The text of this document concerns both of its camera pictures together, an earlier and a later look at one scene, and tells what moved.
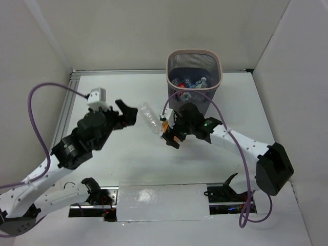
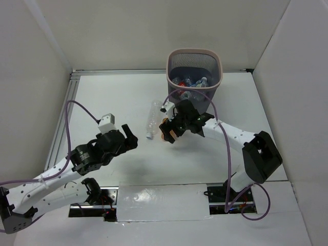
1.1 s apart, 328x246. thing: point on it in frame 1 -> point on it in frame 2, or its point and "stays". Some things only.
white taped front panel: [142, 201] stays
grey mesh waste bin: [198, 69] stays
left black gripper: [116, 117] -> [125, 141]
